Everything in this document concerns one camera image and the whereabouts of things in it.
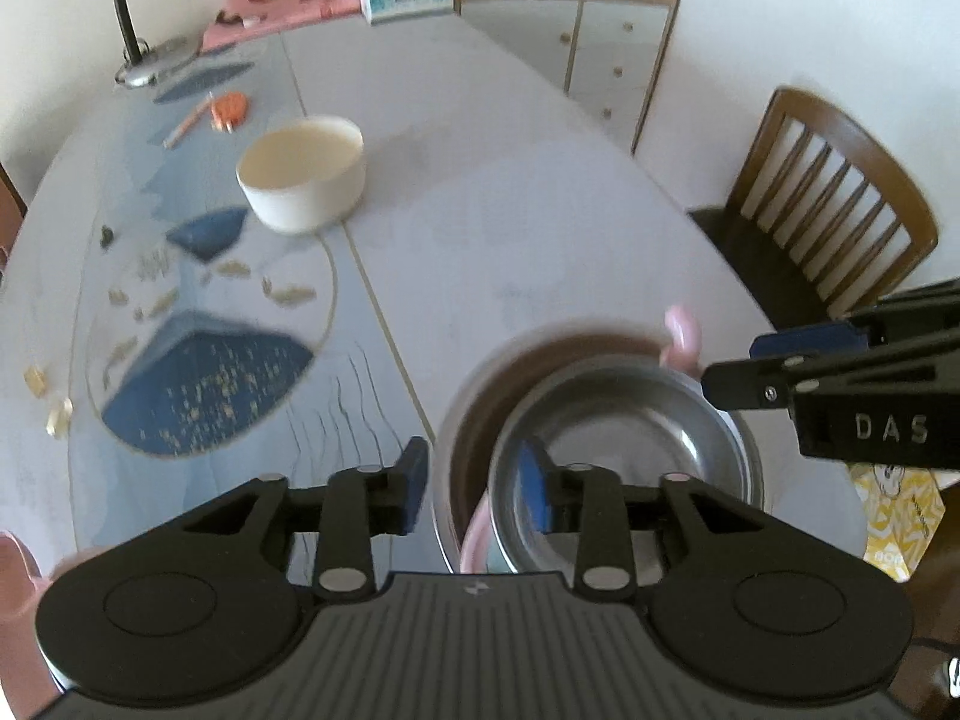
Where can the wooden slatted chair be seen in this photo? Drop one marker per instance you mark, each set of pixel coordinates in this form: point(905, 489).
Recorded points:
point(825, 187)

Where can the pink pen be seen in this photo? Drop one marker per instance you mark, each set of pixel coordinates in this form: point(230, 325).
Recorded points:
point(187, 121)

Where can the amber translucent block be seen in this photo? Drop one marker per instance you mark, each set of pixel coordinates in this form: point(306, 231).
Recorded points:
point(35, 381)
point(58, 420)

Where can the large steel bowl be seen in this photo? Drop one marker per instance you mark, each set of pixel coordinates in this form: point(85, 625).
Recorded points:
point(450, 465)

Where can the pink eared plate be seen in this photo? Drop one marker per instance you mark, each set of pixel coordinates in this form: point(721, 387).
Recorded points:
point(19, 615)

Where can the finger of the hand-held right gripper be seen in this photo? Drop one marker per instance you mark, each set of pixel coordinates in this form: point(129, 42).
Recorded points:
point(810, 341)
point(862, 397)

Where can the yellow patterned bag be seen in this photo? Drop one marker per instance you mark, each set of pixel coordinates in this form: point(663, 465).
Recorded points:
point(900, 510)

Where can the orange tape measure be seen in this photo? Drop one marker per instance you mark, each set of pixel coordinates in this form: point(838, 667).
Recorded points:
point(229, 111)

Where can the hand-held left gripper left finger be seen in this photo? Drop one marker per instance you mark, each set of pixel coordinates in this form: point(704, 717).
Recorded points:
point(414, 487)

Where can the white cabinet with wooden frame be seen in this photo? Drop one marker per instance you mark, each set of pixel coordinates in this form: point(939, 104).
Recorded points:
point(600, 45)

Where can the cream ceramic bowl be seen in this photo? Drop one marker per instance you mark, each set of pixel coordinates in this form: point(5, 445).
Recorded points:
point(300, 180)

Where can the pink cloth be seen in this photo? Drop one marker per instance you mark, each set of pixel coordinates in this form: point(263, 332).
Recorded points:
point(285, 11)

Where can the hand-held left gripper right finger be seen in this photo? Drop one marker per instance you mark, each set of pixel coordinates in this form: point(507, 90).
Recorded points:
point(538, 487)

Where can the grey desk lamp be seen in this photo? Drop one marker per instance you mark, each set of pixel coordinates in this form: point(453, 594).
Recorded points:
point(142, 60)

